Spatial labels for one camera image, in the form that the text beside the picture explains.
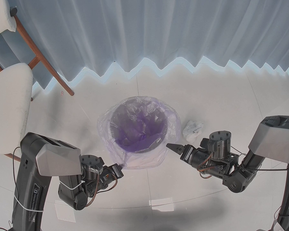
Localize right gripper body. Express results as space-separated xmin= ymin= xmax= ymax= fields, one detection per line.
xmin=180 ymin=144 xmax=211 ymax=171

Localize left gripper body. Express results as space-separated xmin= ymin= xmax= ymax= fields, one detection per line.
xmin=100 ymin=163 xmax=125 ymax=185

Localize purple plastic bag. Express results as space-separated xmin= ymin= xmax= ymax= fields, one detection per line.
xmin=97 ymin=95 xmax=181 ymax=170

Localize white trash bin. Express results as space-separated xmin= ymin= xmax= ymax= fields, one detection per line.
xmin=108 ymin=97 xmax=171 ymax=169

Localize crumpled white printed wrapper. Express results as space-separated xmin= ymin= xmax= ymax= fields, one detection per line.
xmin=182 ymin=120 xmax=204 ymax=143

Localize wooden chair white cushions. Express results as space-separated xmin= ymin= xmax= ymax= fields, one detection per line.
xmin=0 ymin=0 xmax=75 ymax=163

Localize pale blue curtain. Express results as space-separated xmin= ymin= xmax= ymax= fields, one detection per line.
xmin=0 ymin=0 xmax=289 ymax=90

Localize black cable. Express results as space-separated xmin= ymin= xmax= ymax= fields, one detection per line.
xmin=230 ymin=146 xmax=289 ymax=172

